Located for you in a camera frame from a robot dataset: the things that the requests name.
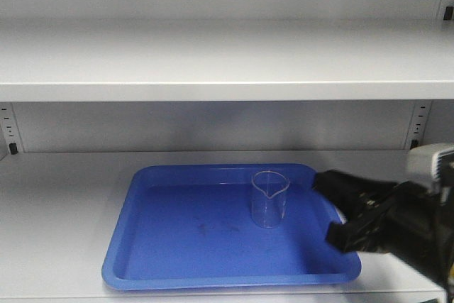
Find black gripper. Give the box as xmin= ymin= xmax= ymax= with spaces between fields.
xmin=313 ymin=170 xmax=453 ymax=292

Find clear glass beaker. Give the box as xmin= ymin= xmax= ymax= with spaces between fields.
xmin=251 ymin=170 xmax=290 ymax=228

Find upper grey cabinet shelf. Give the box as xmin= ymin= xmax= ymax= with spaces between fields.
xmin=1 ymin=19 xmax=453 ymax=102

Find grey cabinet shelf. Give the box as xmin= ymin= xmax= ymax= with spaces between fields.
xmin=1 ymin=19 xmax=453 ymax=102
xmin=1 ymin=150 xmax=445 ymax=302

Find blue plastic tray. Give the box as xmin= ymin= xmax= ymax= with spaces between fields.
xmin=101 ymin=164 xmax=361 ymax=290

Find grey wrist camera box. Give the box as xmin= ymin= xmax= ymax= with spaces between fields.
xmin=406 ymin=143 xmax=453 ymax=187

